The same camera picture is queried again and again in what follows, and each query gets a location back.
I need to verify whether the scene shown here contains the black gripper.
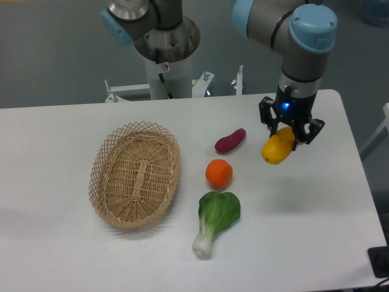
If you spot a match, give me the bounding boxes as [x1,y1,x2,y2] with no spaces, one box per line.
[258,88,325,151]

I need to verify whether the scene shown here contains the yellow mango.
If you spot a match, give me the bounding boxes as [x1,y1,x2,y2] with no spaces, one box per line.
[261,127,295,165]

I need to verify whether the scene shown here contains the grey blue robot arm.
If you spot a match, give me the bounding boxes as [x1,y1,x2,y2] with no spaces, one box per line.
[100,1,337,148]

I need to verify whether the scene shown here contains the purple sweet potato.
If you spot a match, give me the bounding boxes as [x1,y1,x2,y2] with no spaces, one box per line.
[215,128,247,154]

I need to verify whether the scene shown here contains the orange fruit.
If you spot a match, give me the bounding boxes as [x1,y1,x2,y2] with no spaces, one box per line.
[205,159,233,189]

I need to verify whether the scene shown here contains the green bok choy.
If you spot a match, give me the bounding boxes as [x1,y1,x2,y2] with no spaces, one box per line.
[192,191,241,259]

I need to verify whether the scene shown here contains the black device at edge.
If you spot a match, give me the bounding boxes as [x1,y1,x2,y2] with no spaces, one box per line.
[367,246,388,278]

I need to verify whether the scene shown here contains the woven wicker basket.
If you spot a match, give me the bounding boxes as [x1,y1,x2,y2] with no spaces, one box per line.
[89,121,181,229]

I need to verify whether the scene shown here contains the white frame right edge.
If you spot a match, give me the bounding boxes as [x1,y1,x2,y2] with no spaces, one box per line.
[359,103,388,161]

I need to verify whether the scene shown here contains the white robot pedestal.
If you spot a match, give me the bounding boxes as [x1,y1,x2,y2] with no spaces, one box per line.
[134,16,201,100]

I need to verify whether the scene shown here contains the white metal base frame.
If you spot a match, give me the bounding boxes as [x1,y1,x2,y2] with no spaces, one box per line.
[104,64,245,103]

